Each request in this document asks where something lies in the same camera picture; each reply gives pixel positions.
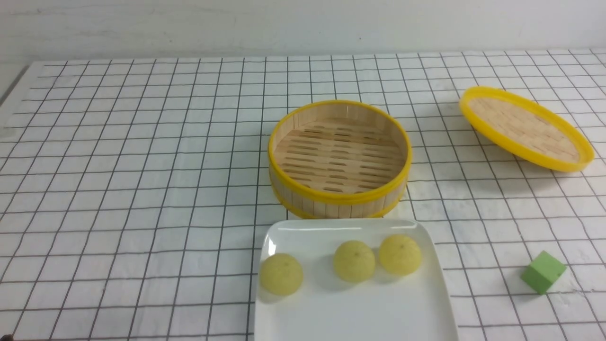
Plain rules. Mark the yellow-rimmed bamboo steamer lid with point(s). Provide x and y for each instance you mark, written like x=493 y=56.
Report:
x=526 y=129

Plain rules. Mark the yellow steamed bun back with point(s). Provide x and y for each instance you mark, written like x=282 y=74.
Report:
x=281 y=274

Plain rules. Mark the yellow-rimmed bamboo steamer basket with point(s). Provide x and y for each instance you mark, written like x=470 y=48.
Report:
x=339 y=159

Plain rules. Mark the yellow steamed bun front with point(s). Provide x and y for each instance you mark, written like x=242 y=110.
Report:
x=354 y=261

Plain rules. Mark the yellow steamed bun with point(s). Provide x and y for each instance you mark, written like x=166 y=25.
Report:
x=399 y=255
x=354 y=261
x=281 y=274

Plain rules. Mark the green foam cube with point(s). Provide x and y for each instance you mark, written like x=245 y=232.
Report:
x=543 y=272

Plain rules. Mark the white square ceramic plate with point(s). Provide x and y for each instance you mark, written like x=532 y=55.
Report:
x=385 y=308

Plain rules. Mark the white grid-pattern tablecloth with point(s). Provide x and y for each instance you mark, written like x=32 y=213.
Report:
x=135 y=194

